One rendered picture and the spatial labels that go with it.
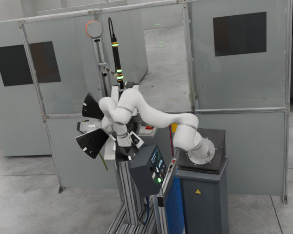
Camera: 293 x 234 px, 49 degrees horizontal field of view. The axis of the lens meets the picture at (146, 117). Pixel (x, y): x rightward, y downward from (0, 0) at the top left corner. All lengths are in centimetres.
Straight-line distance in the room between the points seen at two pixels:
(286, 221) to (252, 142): 78
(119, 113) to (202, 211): 97
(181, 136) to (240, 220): 164
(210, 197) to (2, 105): 370
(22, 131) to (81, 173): 157
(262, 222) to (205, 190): 119
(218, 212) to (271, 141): 119
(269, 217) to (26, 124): 353
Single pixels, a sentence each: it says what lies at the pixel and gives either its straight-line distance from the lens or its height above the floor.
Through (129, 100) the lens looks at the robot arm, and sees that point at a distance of 183.
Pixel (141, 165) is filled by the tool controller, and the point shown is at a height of 125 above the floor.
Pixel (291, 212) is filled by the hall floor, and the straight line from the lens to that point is 350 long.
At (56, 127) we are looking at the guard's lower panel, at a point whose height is 85.
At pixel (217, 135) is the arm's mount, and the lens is 229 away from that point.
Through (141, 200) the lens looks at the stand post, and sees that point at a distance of 335.
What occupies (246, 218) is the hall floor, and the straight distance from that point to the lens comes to 337.
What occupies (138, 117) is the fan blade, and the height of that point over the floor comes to 121.
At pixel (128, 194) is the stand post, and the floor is 42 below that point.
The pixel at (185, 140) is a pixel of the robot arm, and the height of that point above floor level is 129.
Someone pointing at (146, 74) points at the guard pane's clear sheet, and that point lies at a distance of 320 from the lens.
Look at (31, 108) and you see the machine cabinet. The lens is 497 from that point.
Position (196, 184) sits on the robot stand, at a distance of 225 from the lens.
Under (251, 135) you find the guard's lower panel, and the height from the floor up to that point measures 73.
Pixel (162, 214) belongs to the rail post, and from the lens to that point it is 227.
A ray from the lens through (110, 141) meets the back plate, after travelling 284.
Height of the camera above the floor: 207
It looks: 20 degrees down
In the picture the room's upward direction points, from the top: 8 degrees counter-clockwise
